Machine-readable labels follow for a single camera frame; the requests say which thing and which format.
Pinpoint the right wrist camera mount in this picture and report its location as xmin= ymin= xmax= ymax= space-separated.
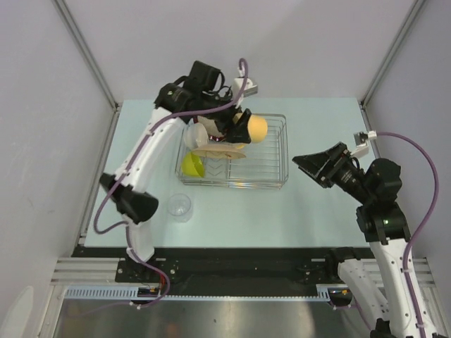
xmin=351 ymin=130 xmax=377 ymax=158

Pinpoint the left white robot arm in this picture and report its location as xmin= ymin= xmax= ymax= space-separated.
xmin=99 ymin=58 xmax=251 ymax=282

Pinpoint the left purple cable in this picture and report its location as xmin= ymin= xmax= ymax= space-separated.
xmin=93 ymin=58 xmax=251 ymax=311

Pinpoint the white ceramic bowl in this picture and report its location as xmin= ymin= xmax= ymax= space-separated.
xmin=183 ymin=123 xmax=209 ymax=149

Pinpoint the slotted cable duct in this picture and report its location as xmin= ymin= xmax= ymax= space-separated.
xmin=65 ymin=284 xmax=353 ymax=301

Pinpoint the clear plastic cup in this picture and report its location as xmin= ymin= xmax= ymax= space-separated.
xmin=167 ymin=194 xmax=193 ymax=223

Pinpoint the red rimmed round plate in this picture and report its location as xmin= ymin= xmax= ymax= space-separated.
xmin=193 ymin=115 xmax=225 ymax=142

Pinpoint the lime green bowl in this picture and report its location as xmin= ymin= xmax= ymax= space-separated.
xmin=180 ymin=151 xmax=205 ymax=177

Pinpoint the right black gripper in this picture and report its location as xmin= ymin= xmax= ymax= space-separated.
xmin=292 ymin=141 xmax=373 ymax=204

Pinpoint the metal wire dish rack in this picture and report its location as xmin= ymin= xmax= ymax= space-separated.
xmin=175 ymin=114 xmax=288 ymax=189

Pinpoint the beige oval bird plate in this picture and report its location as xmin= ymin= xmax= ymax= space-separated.
xmin=192 ymin=146 xmax=246 ymax=160

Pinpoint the cream mug yellow handle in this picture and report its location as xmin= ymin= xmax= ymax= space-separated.
xmin=232 ymin=114 xmax=268 ymax=149

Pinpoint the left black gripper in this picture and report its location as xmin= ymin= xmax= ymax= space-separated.
xmin=198 ymin=86 xmax=250 ymax=143

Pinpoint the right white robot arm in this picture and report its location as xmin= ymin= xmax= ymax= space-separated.
xmin=293 ymin=142 xmax=441 ymax=337

